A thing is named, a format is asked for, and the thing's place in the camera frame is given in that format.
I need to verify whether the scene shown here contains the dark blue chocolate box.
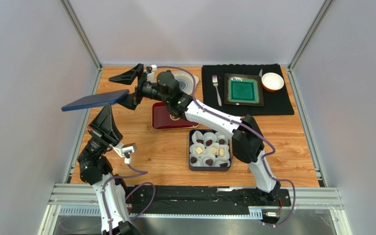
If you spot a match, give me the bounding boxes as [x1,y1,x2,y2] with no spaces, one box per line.
[188,129,232,171]

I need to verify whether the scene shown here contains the translucent round lid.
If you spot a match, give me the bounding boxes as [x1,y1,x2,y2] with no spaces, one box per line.
[172,71,199,95]

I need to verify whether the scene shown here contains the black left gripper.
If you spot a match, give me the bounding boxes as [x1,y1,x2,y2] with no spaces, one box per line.
[76,102,122,164]

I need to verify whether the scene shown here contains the white paper cup five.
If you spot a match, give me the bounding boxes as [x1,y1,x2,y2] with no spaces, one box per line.
[204,142,219,156]

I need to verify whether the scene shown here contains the white paper cup seven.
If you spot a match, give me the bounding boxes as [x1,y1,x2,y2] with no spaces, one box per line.
[201,154,216,167]

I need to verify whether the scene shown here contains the white paper cup six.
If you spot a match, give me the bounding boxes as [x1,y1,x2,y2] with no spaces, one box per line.
[189,154,203,167]

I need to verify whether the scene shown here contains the white paper cup four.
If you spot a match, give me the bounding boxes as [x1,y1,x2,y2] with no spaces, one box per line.
[189,144,205,157]

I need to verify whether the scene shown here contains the aluminium frame rail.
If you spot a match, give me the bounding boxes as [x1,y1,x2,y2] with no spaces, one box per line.
[46,182,345,219]

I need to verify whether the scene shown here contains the white paper cup one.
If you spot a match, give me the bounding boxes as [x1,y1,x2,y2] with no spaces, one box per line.
[191,131,204,144]

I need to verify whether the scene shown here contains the silver fork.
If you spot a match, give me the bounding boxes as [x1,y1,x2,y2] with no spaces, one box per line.
[212,75,222,107]

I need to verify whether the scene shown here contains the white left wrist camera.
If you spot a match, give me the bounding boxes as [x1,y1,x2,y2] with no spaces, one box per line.
[113,142,137,165]

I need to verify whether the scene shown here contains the white paper cup three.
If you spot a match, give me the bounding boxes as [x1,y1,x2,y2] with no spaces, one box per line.
[215,132,229,145]

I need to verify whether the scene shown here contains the white paper cup eight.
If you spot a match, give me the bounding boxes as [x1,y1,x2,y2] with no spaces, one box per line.
[217,145,230,160]

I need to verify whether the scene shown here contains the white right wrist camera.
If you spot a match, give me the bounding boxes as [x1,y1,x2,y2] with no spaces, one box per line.
[145,65,158,83]

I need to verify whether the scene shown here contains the green square ceramic plate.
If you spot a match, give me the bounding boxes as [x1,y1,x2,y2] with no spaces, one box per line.
[224,73,264,107]

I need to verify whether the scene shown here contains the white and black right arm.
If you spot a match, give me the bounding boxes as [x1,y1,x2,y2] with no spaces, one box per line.
[109,64,281,201]

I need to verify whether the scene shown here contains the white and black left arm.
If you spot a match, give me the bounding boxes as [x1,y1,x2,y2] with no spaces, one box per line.
[77,103,141,235]

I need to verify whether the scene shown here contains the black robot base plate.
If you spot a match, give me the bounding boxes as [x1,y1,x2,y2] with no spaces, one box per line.
[126,185,292,215]

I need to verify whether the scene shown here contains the oval white chocolate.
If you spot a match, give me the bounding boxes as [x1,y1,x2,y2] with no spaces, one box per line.
[218,148,225,157]

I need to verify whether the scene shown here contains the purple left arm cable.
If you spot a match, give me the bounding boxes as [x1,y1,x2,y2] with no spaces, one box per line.
[100,163,156,235]

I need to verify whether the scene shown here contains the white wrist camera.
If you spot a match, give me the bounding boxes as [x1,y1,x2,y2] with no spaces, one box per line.
[145,65,158,83]
[113,142,137,165]

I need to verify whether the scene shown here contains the white and orange bowl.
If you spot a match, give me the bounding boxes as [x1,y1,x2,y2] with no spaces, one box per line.
[261,72,285,92]

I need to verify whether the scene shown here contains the red chocolate tray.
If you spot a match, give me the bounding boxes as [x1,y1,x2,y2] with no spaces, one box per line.
[151,102,199,130]

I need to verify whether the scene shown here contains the white paper cup two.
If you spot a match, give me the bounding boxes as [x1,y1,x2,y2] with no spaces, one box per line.
[204,132,216,147]

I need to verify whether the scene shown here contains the dark blue box lid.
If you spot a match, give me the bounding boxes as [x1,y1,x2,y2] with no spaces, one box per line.
[61,89,129,112]

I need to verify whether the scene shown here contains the white cube chocolate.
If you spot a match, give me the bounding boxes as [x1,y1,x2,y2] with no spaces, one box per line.
[195,147,204,154]

